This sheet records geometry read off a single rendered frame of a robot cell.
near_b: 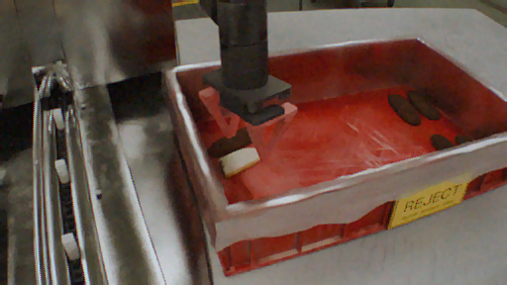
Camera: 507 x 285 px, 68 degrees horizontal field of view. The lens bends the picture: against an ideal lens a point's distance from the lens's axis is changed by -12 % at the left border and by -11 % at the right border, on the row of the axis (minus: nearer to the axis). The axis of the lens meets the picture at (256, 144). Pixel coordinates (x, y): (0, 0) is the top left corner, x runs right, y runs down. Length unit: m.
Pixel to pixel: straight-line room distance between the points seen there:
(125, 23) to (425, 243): 0.56
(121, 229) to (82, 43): 0.36
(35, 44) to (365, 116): 0.56
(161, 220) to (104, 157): 0.12
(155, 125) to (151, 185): 0.15
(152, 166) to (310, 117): 0.27
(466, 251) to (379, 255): 0.11
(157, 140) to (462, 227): 0.46
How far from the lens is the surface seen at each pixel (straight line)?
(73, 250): 0.49
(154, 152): 0.65
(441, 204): 0.56
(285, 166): 0.60
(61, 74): 0.75
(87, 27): 0.72
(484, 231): 0.59
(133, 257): 0.45
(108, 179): 0.55
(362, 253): 0.51
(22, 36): 0.73
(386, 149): 0.66
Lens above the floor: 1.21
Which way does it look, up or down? 37 degrees down
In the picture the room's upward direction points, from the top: straight up
